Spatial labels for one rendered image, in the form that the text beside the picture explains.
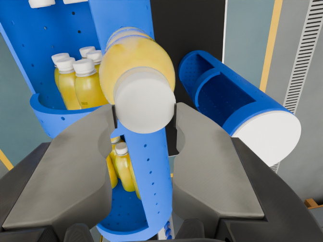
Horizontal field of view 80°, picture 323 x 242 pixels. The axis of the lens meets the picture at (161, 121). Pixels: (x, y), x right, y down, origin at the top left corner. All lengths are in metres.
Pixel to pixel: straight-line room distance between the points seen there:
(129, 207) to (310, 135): 2.36
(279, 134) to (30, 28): 0.80
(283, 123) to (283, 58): 1.29
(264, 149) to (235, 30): 1.12
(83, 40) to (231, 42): 1.33
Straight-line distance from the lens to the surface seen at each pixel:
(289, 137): 0.85
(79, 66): 0.41
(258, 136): 0.77
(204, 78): 1.04
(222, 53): 1.56
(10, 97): 1.95
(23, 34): 0.54
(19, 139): 2.16
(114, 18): 0.33
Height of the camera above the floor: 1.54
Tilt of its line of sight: 57 degrees down
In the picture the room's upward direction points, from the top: 166 degrees clockwise
